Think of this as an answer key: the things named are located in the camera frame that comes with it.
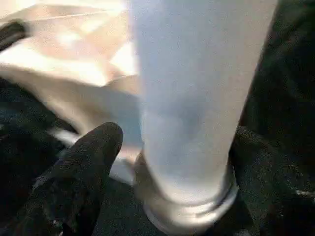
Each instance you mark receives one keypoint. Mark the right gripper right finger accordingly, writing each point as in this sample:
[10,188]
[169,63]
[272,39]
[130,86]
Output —
[275,191]

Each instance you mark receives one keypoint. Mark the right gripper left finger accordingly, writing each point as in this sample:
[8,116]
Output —
[69,187]

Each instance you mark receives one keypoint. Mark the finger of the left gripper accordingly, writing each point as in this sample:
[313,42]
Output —
[11,35]

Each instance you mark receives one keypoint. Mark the white plastic table top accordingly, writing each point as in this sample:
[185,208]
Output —
[74,64]

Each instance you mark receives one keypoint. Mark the white plastic table leg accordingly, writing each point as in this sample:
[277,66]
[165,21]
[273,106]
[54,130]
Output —
[197,98]

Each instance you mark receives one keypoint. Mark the black work mat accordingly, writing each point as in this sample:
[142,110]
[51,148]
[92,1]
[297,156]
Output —
[285,73]

